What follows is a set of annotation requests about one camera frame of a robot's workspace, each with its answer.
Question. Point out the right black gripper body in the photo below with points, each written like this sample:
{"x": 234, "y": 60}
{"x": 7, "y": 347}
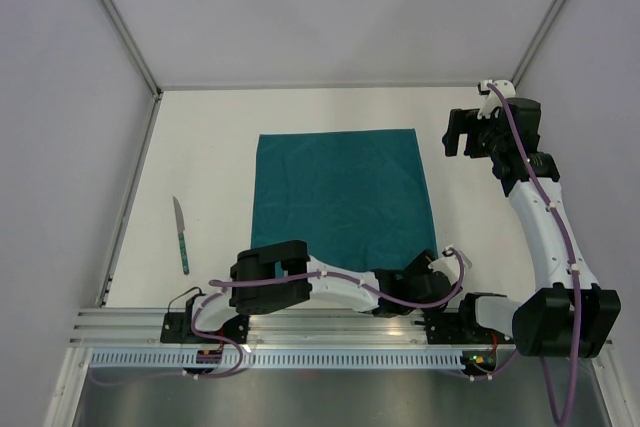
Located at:
{"x": 488, "y": 139}

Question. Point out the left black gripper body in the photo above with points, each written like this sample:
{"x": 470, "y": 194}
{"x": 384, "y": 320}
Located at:
{"x": 419, "y": 267}

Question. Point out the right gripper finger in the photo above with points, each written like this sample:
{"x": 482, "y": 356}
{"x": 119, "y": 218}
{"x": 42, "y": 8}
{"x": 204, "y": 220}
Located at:
{"x": 451, "y": 140}
{"x": 458, "y": 118}

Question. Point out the teal cloth napkin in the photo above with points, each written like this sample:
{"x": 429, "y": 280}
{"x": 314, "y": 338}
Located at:
{"x": 358, "y": 199}

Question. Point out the knife with green handle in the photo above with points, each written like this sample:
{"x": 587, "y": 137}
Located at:
{"x": 180, "y": 225}

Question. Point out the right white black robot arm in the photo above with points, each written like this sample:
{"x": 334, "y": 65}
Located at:
{"x": 569, "y": 311}

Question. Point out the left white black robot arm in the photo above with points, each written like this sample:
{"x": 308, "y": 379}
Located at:
{"x": 273, "y": 278}

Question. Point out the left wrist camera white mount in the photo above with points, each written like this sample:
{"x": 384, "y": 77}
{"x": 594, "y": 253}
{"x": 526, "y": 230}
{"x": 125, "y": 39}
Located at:
{"x": 450, "y": 260}

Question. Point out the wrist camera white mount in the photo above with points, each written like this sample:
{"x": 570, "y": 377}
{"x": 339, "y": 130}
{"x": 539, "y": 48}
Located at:
{"x": 494, "y": 91}
{"x": 450, "y": 260}

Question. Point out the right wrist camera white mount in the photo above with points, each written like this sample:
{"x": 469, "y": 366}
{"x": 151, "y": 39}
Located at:
{"x": 494, "y": 91}

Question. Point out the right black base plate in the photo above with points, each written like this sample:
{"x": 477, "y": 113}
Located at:
{"x": 448, "y": 328}

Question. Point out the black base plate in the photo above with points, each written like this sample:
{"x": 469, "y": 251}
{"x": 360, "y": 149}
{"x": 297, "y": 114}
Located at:
{"x": 448, "y": 328}
{"x": 176, "y": 329}

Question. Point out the right aluminium frame post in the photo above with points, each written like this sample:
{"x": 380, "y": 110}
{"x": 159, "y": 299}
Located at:
{"x": 544, "y": 28}

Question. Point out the aluminium frame post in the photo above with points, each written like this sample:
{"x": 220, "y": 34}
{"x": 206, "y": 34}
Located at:
{"x": 544, "y": 28}
{"x": 130, "y": 45}

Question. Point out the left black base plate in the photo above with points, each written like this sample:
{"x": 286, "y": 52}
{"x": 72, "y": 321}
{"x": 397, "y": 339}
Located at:
{"x": 176, "y": 329}

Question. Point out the white slotted cable duct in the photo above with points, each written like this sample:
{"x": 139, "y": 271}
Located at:
{"x": 190, "y": 358}

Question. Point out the left table edge rail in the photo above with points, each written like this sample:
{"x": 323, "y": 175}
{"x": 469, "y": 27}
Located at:
{"x": 127, "y": 204}

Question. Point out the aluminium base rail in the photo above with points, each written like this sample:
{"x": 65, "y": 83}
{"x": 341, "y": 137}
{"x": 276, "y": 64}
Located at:
{"x": 296, "y": 328}

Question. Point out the left aluminium frame post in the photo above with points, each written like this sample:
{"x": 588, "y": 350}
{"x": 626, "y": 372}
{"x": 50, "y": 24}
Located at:
{"x": 130, "y": 45}

